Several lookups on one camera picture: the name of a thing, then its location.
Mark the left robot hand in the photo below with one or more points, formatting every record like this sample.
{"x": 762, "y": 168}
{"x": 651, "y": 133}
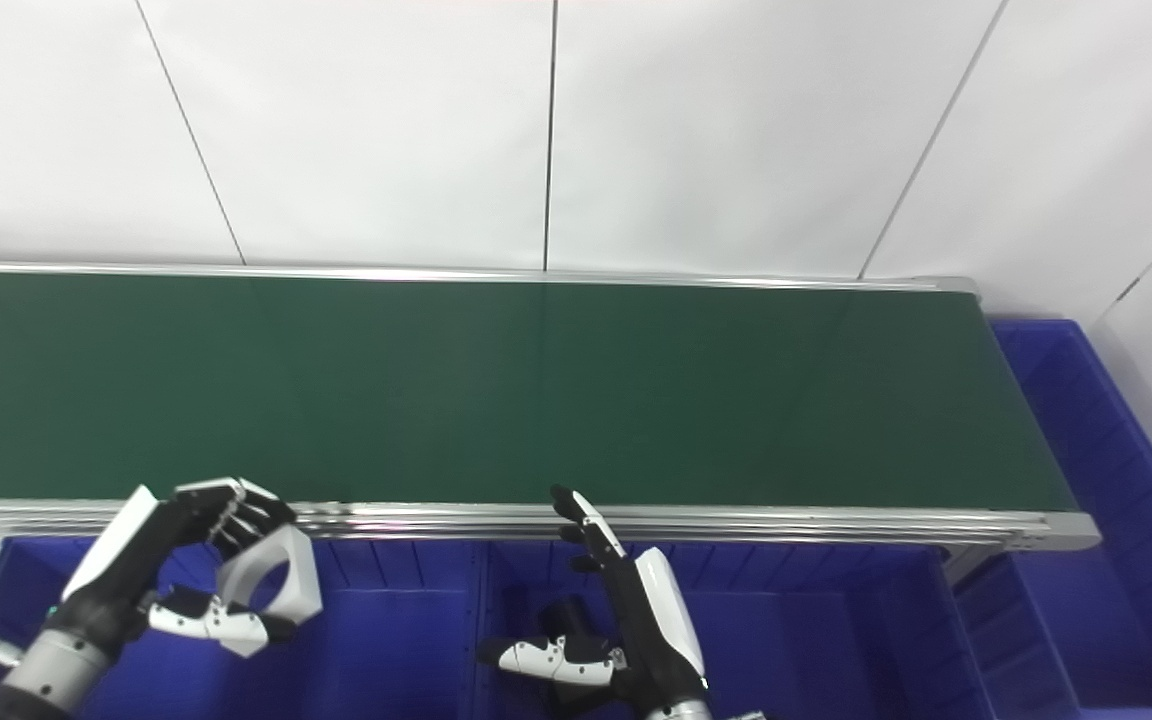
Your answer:
{"x": 126, "y": 570}

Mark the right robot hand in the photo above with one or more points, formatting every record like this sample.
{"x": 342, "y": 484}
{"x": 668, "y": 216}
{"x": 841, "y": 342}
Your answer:
{"x": 656, "y": 620}

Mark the white part with round hole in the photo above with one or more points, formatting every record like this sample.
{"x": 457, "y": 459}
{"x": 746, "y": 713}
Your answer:
{"x": 301, "y": 590}

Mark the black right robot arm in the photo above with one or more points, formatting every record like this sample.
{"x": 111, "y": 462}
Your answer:
{"x": 681, "y": 712}

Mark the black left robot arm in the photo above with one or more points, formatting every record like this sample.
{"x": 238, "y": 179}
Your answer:
{"x": 51, "y": 675}

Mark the black part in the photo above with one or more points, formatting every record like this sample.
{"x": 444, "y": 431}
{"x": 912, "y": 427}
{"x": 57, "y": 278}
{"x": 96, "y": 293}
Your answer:
{"x": 566, "y": 618}

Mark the green conveyor belt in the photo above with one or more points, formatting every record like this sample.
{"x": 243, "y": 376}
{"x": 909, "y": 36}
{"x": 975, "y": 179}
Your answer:
{"x": 636, "y": 525}
{"x": 536, "y": 390}

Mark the blue plastic bin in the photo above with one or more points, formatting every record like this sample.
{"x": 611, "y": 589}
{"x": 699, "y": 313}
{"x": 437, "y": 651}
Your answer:
{"x": 386, "y": 640}
{"x": 816, "y": 640}
{"x": 1106, "y": 560}

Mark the aluminium conveyor leg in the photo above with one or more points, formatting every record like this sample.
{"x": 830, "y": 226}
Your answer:
{"x": 966, "y": 565}

